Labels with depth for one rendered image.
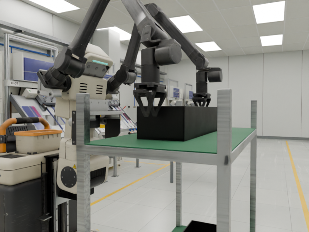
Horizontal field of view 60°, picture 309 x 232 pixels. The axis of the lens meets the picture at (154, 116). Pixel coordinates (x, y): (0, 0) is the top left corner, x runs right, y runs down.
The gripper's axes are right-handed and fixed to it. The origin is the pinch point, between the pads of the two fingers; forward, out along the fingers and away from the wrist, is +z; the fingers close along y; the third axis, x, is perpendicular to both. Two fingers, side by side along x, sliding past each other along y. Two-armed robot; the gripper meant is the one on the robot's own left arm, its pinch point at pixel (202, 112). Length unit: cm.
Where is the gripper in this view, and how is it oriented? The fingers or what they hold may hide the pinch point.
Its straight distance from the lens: 135.7
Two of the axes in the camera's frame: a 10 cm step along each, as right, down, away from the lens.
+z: 0.2, 10.0, 0.3
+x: -9.0, 0.0, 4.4
